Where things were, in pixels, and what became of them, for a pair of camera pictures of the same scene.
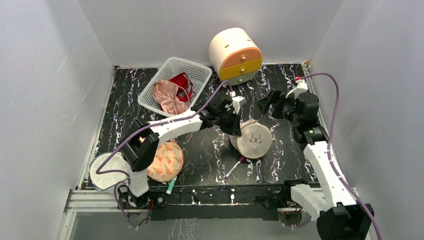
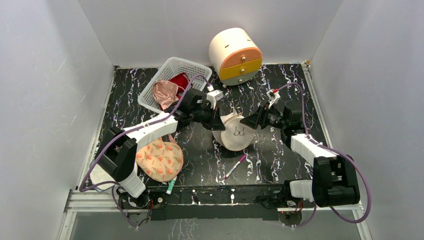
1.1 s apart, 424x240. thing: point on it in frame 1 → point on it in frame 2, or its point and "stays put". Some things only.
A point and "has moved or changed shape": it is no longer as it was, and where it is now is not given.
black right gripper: [276, 104] → [261, 116]
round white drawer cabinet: [236, 56] stays put
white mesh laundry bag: [255, 140] has moved or changed shape
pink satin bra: [165, 92] stays put
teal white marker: [169, 188] stays put
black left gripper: [234, 129] → [216, 124]
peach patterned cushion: [167, 163] stays put
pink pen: [239, 162] stays put
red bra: [184, 86] stays put
